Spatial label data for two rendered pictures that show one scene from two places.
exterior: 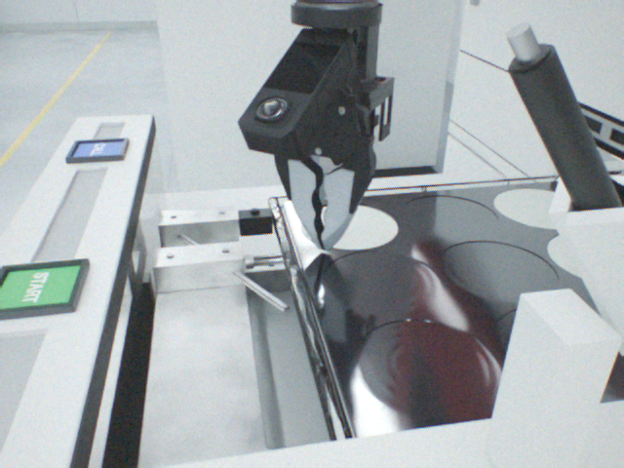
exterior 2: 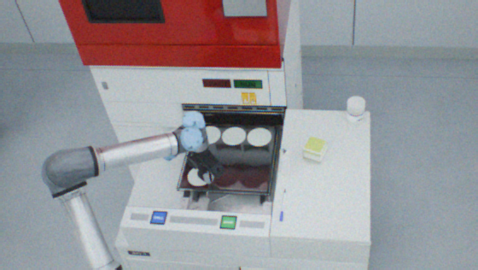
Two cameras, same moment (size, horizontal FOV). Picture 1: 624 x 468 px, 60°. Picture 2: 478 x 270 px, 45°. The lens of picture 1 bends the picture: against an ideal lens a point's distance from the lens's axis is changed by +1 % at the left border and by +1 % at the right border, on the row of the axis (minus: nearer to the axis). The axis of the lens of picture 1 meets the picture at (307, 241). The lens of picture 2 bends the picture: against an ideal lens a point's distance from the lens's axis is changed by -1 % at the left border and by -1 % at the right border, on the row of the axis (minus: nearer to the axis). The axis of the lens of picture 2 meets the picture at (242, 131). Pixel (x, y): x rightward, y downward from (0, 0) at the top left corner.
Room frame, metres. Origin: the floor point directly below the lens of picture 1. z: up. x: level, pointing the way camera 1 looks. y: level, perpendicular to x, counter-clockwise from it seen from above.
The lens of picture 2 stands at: (-0.29, 1.21, 2.69)
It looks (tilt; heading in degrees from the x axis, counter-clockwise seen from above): 47 degrees down; 295
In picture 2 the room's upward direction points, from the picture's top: 9 degrees counter-clockwise
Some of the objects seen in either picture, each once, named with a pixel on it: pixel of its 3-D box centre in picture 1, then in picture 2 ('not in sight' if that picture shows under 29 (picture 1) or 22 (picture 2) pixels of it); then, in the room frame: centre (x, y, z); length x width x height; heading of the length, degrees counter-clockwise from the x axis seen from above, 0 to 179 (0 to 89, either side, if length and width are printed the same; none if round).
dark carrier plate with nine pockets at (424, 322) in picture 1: (496, 271); (230, 155); (0.41, -0.17, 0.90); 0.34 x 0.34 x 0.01; 10
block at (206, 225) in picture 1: (199, 225); (183, 208); (0.51, 0.11, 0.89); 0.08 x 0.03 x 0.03; 100
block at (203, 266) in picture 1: (199, 265); (203, 208); (0.43, 0.10, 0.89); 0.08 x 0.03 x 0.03; 100
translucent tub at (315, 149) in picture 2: not in sight; (315, 149); (0.06, -0.20, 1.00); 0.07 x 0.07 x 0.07; 81
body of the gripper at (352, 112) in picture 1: (337, 81); (200, 155); (0.46, -0.03, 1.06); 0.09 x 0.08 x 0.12; 153
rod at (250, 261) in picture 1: (264, 260); not in sight; (0.44, 0.04, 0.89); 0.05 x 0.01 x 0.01; 100
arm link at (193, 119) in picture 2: not in sight; (194, 127); (0.46, -0.02, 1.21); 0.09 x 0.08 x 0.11; 65
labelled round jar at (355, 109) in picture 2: not in sight; (355, 110); (-0.05, -0.42, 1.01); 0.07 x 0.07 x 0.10
